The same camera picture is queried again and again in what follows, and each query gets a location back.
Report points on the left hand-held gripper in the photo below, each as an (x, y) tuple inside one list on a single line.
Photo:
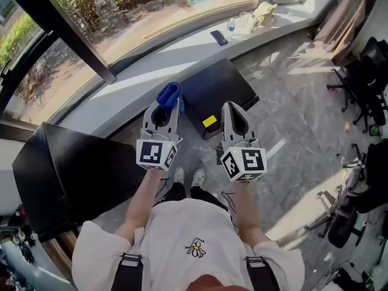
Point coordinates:
[(151, 155)]

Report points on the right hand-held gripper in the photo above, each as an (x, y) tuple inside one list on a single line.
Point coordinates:
[(242, 162)]

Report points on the blue cloth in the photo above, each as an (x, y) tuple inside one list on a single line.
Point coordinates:
[(169, 95)]

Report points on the black mini fridge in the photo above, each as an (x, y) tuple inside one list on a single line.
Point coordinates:
[(216, 86)]

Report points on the person's right forearm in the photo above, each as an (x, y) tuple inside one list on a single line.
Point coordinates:
[(247, 211)]

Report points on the person's left forearm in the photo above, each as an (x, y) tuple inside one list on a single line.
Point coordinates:
[(139, 205)]

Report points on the yellow sticker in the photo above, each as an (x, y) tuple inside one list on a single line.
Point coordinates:
[(209, 121)]

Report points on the person's left white shoe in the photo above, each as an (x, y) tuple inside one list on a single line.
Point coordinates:
[(179, 176)]

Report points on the person's white shoe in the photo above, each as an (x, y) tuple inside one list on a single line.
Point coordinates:
[(198, 177), (179, 176)]

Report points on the person's right white shoe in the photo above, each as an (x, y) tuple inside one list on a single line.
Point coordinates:
[(198, 177)]

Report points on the person's black trousers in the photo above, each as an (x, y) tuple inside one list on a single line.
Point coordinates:
[(179, 192)]

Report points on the black smartphone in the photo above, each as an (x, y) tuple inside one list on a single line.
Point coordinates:
[(219, 37)]

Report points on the clear plastic water bottle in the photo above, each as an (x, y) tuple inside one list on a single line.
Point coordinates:
[(230, 29)]

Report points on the large black cabinet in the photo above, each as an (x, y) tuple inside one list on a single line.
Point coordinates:
[(75, 174)]

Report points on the small yellow bottle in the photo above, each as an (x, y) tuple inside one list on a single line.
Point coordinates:
[(347, 126)]

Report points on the cream fabric bag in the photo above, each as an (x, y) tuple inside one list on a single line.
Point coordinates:
[(264, 12)]

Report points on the person's white t-shirt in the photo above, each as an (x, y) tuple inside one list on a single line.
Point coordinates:
[(182, 238)]

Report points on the black chair with chrome base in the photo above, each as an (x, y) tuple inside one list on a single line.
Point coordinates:
[(368, 165)]

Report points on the grey and black office chair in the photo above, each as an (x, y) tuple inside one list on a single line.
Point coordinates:
[(342, 220)]

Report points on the brown wooden panel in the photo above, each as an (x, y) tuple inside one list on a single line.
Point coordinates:
[(345, 23)]

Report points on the black window frame post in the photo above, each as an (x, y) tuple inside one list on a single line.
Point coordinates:
[(69, 29)]

